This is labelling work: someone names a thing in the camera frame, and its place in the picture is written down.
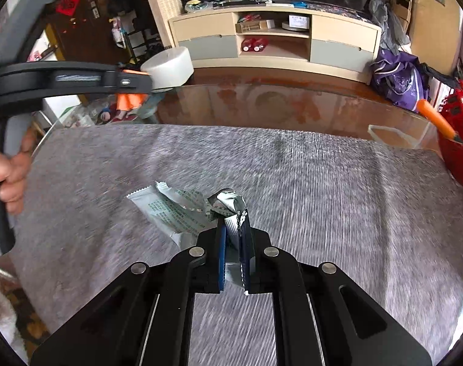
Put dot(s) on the small cardboard box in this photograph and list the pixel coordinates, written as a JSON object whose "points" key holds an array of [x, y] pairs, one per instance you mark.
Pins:
{"points": [[402, 3]]}

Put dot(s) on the purple bag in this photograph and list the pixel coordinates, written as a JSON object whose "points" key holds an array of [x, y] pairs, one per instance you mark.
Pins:
{"points": [[399, 80]]}

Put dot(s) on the flat cardboard box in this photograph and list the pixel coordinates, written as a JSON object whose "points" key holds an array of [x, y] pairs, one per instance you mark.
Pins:
{"points": [[254, 26]]}

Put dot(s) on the white green printed wrapper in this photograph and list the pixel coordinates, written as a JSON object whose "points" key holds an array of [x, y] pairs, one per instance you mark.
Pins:
{"points": [[166, 209]]}

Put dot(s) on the grey jacket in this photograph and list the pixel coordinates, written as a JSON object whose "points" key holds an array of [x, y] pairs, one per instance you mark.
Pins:
{"points": [[387, 26]]}

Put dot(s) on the dark wooden door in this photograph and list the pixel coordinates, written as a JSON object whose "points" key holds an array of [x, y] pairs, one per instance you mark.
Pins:
{"points": [[86, 34]]}

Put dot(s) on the red plastic basket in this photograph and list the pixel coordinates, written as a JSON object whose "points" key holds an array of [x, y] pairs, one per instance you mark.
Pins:
{"points": [[460, 152]]}

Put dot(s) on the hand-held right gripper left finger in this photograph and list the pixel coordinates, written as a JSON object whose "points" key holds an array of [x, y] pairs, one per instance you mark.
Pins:
{"points": [[222, 259]]}

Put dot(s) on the person's left hand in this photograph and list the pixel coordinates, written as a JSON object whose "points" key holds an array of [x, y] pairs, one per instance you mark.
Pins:
{"points": [[6, 167]]}

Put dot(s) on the red bottle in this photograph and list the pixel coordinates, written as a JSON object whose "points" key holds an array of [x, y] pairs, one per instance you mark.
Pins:
{"points": [[248, 45], [259, 45]]}

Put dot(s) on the silver foil wrapper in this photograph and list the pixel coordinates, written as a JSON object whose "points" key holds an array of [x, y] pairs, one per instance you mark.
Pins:
{"points": [[227, 200]]}

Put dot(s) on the white round stool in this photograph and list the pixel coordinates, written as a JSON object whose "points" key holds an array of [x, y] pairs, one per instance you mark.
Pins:
{"points": [[170, 64]]}

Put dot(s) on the large cardboard sheet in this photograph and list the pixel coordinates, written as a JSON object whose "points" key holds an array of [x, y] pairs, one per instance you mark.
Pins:
{"points": [[433, 34]]}

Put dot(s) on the grey woven table mat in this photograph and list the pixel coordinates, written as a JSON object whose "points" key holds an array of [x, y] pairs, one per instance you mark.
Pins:
{"points": [[330, 217]]}

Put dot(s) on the red paper decoration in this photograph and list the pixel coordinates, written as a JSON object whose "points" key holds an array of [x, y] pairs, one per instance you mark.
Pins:
{"points": [[67, 3]]}

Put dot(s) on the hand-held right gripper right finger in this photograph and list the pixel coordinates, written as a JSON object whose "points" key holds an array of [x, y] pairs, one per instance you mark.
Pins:
{"points": [[247, 259]]}

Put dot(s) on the beige grey tv cabinet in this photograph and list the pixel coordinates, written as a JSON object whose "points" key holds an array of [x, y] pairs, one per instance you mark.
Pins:
{"points": [[338, 55]]}

